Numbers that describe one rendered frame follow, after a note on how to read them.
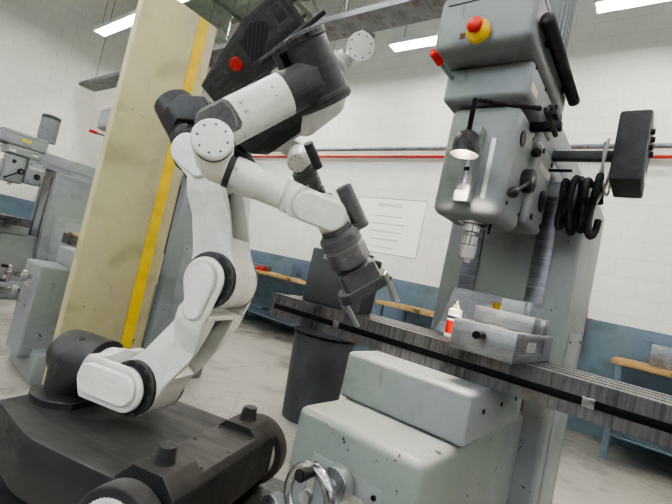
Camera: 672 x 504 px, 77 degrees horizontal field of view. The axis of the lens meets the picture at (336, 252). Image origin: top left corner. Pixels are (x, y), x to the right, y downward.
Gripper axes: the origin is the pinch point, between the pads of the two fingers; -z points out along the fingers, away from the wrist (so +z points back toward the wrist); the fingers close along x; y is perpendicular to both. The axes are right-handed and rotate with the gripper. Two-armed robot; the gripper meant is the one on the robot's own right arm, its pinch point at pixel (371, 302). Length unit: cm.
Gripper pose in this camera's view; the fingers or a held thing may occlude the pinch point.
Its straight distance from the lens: 95.7
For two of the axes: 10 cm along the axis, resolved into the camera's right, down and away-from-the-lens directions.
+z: -4.3, -8.6, -2.7
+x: 8.7, -4.8, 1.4
